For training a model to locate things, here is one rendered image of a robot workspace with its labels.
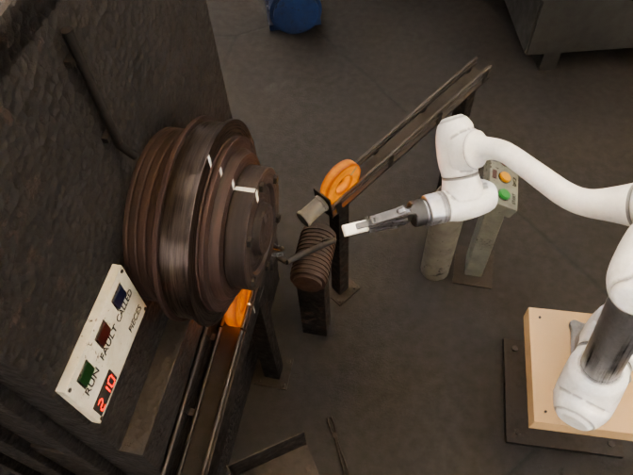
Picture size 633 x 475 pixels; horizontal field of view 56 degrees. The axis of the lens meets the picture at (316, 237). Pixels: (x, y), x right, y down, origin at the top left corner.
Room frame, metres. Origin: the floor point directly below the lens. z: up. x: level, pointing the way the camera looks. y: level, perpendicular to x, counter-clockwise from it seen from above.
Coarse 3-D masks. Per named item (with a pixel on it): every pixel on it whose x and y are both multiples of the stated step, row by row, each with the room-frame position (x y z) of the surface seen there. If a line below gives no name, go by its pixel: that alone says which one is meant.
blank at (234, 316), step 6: (240, 294) 0.79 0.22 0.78; (246, 294) 0.82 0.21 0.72; (234, 300) 0.76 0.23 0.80; (240, 300) 0.81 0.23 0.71; (246, 300) 0.81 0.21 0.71; (234, 306) 0.75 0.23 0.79; (240, 306) 0.79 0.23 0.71; (228, 312) 0.74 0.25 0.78; (234, 312) 0.74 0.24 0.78; (240, 312) 0.76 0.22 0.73; (228, 318) 0.73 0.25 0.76; (234, 318) 0.73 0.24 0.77; (240, 318) 0.75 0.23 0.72; (228, 324) 0.73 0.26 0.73; (234, 324) 0.72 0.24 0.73; (240, 324) 0.74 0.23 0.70
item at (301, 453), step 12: (276, 444) 0.40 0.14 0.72; (288, 444) 0.41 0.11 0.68; (300, 444) 0.42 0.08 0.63; (252, 456) 0.37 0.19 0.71; (264, 456) 0.38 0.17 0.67; (276, 456) 0.39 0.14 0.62; (288, 456) 0.39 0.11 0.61; (300, 456) 0.39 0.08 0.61; (228, 468) 0.35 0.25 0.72; (240, 468) 0.36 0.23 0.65; (252, 468) 0.37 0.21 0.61; (264, 468) 0.37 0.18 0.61; (276, 468) 0.37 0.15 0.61; (288, 468) 0.36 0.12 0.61; (300, 468) 0.36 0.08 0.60; (312, 468) 0.36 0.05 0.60
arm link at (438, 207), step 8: (440, 192) 1.00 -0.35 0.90; (424, 200) 0.99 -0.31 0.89; (432, 200) 0.97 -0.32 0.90; (440, 200) 0.97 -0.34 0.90; (432, 208) 0.95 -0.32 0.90; (440, 208) 0.95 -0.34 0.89; (448, 208) 0.95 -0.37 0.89; (432, 216) 0.93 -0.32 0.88; (440, 216) 0.93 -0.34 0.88; (448, 216) 0.93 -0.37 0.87; (432, 224) 0.93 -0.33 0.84
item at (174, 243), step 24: (240, 120) 0.97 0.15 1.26; (192, 144) 0.83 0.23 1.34; (216, 144) 0.83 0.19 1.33; (192, 168) 0.77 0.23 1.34; (168, 192) 0.73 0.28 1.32; (192, 192) 0.71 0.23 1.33; (168, 216) 0.68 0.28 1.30; (192, 216) 0.67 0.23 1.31; (168, 240) 0.65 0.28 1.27; (192, 240) 0.65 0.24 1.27; (168, 264) 0.62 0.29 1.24; (192, 264) 0.62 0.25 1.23; (168, 288) 0.60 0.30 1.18; (192, 288) 0.59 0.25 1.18; (192, 312) 0.57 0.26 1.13; (216, 312) 0.63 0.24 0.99
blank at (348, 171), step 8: (344, 160) 1.24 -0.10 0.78; (336, 168) 1.21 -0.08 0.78; (344, 168) 1.21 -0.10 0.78; (352, 168) 1.23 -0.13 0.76; (328, 176) 1.19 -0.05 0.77; (336, 176) 1.18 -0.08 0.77; (344, 176) 1.20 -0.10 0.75; (352, 176) 1.23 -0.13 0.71; (328, 184) 1.17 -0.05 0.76; (336, 184) 1.18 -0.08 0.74; (344, 184) 1.22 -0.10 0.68; (352, 184) 1.23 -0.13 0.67; (328, 192) 1.16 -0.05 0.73; (336, 192) 1.18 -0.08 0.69; (344, 192) 1.20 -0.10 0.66
